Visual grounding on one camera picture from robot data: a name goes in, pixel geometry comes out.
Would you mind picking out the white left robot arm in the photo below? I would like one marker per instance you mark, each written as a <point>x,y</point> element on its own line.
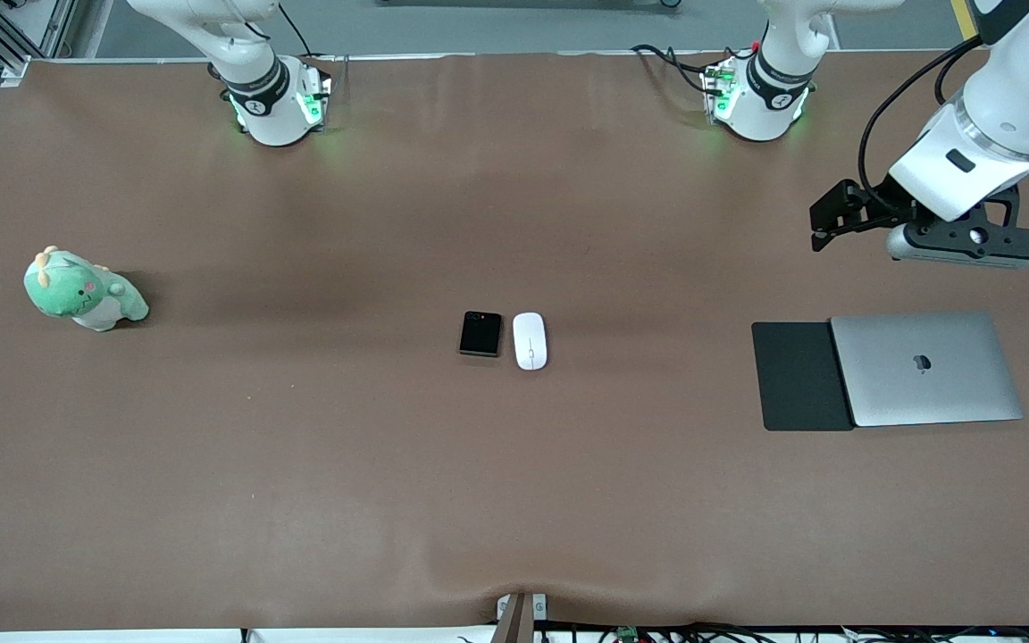
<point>1015,89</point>

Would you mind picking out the white computer mouse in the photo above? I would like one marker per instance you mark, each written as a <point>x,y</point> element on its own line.
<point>530,344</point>

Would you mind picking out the small green circuit board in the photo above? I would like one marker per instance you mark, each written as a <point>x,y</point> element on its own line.
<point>628,635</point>

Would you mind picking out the aluminium frame profile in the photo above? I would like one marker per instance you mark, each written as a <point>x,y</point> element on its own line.
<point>5,52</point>

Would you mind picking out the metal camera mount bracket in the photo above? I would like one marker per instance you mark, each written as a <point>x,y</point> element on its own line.
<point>519,621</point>

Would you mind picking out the black phone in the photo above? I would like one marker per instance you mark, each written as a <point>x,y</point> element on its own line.
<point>481,335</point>

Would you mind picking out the brown table cover mat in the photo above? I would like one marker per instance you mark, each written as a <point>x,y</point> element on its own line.
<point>514,491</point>

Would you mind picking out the silver closed laptop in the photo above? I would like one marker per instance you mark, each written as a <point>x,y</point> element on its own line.
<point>925,393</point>

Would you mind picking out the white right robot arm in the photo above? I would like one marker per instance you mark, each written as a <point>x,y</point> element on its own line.
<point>255,80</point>

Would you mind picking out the black mouse pad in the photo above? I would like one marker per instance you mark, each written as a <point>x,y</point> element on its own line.
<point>796,375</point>

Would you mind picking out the green plush dinosaur toy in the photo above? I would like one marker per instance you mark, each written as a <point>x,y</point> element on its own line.
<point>77,295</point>

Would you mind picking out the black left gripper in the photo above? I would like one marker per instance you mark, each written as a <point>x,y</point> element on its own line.
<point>882,212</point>

